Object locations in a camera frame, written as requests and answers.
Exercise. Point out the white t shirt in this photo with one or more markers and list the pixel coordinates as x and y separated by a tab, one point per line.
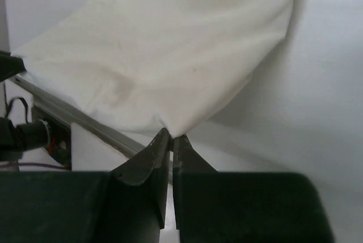
141	65

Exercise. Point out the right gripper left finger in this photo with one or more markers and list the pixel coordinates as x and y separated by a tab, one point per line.
150	168

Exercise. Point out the aluminium table rail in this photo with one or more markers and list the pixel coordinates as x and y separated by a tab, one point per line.
46	105

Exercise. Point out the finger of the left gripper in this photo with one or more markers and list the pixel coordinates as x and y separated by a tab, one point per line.
10	66

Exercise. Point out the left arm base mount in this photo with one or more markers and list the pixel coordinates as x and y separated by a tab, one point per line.
60	137

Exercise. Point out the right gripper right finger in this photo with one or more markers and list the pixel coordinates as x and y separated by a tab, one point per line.
185	160

